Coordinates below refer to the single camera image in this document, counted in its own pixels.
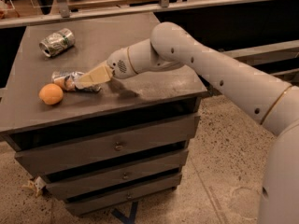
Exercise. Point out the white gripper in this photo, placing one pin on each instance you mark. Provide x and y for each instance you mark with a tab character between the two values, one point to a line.
118	65

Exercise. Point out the crushed redbull can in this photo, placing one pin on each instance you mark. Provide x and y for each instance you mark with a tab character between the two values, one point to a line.
66	81

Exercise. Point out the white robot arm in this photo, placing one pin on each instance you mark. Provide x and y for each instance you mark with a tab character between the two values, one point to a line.
268	100

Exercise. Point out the crushed green silver can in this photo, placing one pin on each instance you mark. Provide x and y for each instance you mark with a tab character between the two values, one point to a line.
57	42

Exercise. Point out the orange fruit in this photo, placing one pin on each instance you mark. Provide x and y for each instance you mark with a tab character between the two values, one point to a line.
51	94

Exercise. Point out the grey drawer cabinet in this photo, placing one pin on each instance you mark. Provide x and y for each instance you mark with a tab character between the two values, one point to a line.
121	105

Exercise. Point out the top grey drawer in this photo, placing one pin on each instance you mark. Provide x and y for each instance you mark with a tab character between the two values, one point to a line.
56	158

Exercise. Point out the grey drawer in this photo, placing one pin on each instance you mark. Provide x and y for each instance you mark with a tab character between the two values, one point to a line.
73	187
123	195
56	158

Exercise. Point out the middle grey drawer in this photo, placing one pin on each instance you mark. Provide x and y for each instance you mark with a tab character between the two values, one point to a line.
73	187

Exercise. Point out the bottom grey drawer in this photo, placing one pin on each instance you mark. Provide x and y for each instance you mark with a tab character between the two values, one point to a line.
123	195

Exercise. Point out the blue tape cross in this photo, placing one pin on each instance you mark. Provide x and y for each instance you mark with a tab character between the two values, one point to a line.
126	219

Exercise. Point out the metal railing frame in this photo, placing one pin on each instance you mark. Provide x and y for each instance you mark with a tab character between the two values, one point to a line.
218	24

